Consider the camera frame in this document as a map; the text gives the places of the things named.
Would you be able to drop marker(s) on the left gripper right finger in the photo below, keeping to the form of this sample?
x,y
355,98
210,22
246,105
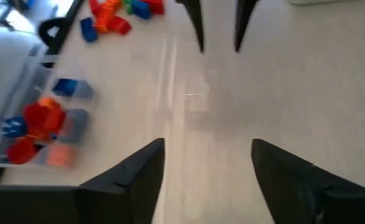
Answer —
x,y
294,199

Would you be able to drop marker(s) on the clear plastic bin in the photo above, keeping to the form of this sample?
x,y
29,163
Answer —
x,y
33,62

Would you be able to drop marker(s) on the small blue toy block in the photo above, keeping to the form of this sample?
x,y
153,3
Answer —
x,y
64,87
14,127

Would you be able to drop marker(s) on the black frame clamp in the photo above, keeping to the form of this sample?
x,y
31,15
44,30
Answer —
x,y
53,20

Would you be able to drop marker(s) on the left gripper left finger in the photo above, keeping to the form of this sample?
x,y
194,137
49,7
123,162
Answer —
x,y
129,196

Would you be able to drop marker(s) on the small orange toy block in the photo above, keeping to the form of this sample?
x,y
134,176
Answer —
x,y
61,155
50,102

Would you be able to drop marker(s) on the long green toy block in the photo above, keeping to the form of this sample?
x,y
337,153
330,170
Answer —
x,y
127,6

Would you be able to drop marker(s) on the long blue toy block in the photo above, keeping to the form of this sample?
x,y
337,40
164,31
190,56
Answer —
x,y
140,7
88,29

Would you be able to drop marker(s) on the long orange toy block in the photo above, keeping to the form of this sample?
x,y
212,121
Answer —
x,y
106,17

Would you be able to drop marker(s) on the long red toy block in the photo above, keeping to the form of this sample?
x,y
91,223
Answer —
x,y
156,6
93,4
120,26

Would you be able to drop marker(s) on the small red toy block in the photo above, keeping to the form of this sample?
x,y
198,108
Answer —
x,y
22,152
36,116

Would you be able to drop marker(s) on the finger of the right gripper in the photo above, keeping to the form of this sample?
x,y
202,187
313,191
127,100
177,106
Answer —
x,y
243,15
196,15

